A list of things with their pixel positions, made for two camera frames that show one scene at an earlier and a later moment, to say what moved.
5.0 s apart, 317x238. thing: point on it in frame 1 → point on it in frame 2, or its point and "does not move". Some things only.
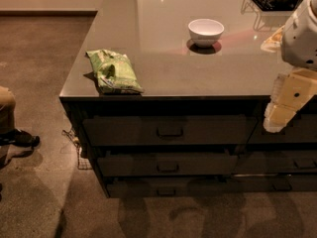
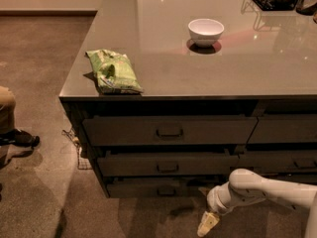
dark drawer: x=166 y=164 does not move
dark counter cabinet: x=198 y=126 does not move
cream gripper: x=301 y=39 → x=216 y=203
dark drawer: x=168 y=187 does not move
